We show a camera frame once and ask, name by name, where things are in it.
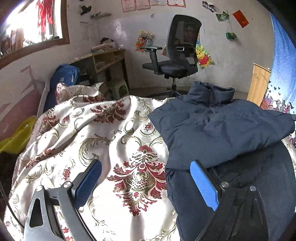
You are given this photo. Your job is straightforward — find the blue printed curtain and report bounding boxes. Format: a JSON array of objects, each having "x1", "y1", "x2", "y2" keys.
[{"x1": 260, "y1": 14, "x2": 296, "y2": 114}]

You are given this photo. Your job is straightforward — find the light wooden cabinet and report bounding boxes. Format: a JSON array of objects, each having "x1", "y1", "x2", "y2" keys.
[{"x1": 247, "y1": 62, "x2": 271, "y2": 106}]

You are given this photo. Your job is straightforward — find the grey wall shelf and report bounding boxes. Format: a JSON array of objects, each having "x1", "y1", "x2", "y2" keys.
[{"x1": 90, "y1": 12, "x2": 112, "y2": 19}]

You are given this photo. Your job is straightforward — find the blue backpack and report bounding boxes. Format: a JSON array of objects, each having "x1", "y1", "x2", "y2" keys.
[{"x1": 44, "y1": 64, "x2": 80, "y2": 112}]

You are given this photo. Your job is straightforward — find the white bed frame rail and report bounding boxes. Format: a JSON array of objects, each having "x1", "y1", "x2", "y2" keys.
[{"x1": 36, "y1": 77, "x2": 51, "y2": 116}]

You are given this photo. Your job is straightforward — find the stack of boxes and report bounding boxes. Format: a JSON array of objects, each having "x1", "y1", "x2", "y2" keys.
[{"x1": 91, "y1": 37, "x2": 116, "y2": 52}]

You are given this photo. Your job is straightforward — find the navy puffer jacket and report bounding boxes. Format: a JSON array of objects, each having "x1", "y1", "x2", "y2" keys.
[{"x1": 148, "y1": 81, "x2": 296, "y2": 241}]

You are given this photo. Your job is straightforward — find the yellow bear poster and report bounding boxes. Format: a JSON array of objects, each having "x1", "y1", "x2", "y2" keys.
[{"x1": 195, "y1": 42, "x2": 214, "y2": 69}]

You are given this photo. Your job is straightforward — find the red paper envelope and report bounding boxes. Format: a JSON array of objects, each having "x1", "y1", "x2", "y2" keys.
[{"x1": 232, "y1": 9, "x2": 249, "y2": 28}]

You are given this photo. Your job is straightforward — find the black mesh office chair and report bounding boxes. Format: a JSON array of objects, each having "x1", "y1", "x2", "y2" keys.
[{"x1": 139, "y1": 14, "x2": 203, "y2": 98}]

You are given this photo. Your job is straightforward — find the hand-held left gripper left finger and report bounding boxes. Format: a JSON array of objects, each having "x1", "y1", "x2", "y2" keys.
[{"x1": 23, "y1": 159, "x2": 102, "y2": 241}]

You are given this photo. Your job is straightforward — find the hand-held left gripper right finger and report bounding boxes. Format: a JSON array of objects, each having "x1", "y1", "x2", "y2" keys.
[{"x1": 190, "y1": 159, "x2": 270, "y2": 241}]

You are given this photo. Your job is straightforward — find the wooden framed window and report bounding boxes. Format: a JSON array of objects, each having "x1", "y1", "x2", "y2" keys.
[{"x1": 0, "y1": 0, "x2": 70, "y2": 69}]

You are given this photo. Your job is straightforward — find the colourful cartoon poster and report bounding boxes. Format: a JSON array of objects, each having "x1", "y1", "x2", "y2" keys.
[{"x1": 135, "y1": 31, "x2": 156, "y2": 50}]

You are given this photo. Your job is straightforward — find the yellow plastic bag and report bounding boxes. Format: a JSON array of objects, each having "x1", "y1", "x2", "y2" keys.
[{"x1": 0, "y1": 116, "x2": 37, "y2": 153}]

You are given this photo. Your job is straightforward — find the red hanging window decoration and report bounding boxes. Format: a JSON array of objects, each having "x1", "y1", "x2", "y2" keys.
[{"x1": 36, "y1": 0, "x2": 56, "y2": 35}]

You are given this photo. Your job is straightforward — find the green photo card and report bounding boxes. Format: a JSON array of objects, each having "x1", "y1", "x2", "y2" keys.
[{"x1": 216, "y1": 11, "x2": 230, "y2": 22}]

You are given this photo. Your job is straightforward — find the black and white photos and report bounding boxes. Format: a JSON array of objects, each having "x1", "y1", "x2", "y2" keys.
[{"x1": 202, "y1": 1, "x2": 216, "y2": 12}]

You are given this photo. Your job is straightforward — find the green plastic stool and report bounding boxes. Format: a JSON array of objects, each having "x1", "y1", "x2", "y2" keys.
[{"x1": 107, "y1": 80, "x2": 129, "y2": 100}]

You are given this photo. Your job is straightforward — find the floral printed blanket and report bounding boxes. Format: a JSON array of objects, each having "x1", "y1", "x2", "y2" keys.
[{"x1": 5, "y1": 82, "x2": 296, "y2": 241}]

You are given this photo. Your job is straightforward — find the group of paper certificates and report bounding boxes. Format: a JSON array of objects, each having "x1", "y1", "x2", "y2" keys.
[{"x1": 121, "y1": 0, "x2": 186, "y2": 13}]

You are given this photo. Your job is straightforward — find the wooden desk with shelves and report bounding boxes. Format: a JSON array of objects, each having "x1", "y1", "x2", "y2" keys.
[{"x1": 69, "y1": 48, "x2": 130, "y2": 90}]

